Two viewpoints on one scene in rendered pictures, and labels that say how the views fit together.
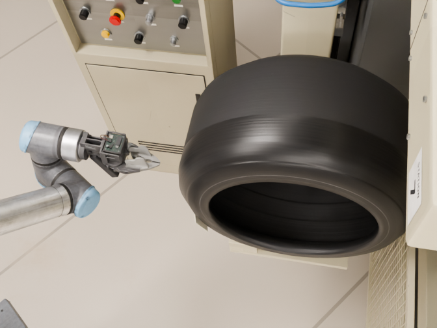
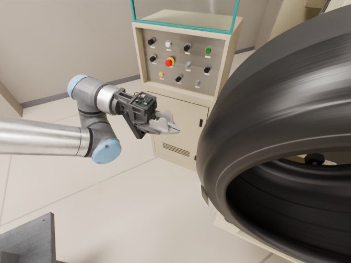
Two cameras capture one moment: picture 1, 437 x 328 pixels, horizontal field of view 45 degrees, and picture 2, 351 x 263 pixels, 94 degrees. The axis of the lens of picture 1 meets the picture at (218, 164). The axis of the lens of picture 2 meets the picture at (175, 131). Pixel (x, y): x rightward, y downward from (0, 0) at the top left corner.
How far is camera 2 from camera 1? 0.99 m
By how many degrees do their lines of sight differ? 14
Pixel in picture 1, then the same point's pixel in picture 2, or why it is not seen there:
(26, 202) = (34, 128)
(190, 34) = (208, 80)
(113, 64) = (161, 93)
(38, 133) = (84, 81)
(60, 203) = (77, 142)
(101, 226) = (133, 181)
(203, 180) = (253, 136)
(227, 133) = (336, 48)
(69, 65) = not seen: hidden behind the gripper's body
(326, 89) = not seen: outside the picture
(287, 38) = not seen: hidden behind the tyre
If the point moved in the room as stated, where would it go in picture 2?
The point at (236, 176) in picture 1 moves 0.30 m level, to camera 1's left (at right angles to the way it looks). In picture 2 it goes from (342, 130) to (80, 112)
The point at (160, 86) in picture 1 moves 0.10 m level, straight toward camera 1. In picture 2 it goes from (182, 110) to (183, 120)
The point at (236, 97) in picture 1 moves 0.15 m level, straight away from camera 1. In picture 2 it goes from (327, 25) to (296, 5)
